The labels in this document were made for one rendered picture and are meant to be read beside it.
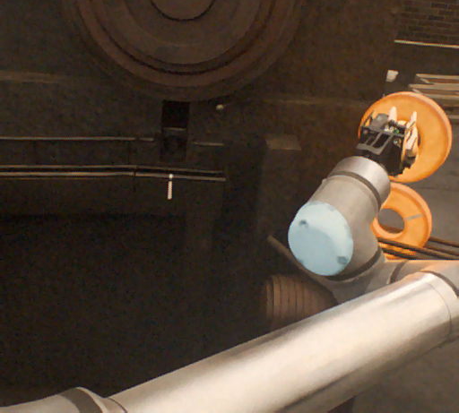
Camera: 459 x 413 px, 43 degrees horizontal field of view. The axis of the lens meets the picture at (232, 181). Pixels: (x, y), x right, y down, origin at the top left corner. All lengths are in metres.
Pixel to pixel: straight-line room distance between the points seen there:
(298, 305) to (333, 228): 0.52
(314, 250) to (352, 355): 0.24
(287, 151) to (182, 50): 0.32
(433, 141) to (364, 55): 0.39
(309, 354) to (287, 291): 0.72
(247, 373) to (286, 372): 0.04
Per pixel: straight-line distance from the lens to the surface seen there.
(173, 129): 1.34
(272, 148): 1.22
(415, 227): 1.18
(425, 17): 7.85
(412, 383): 1.94
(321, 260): 0.78
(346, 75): 1.37
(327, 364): 0.54
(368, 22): 1.35
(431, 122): 1.03
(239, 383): 0.48
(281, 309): 1.24
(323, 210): 0.76
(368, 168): 0.84
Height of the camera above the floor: 1.23
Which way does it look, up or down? 25 degrees down
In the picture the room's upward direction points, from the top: 6 degrees clockwise
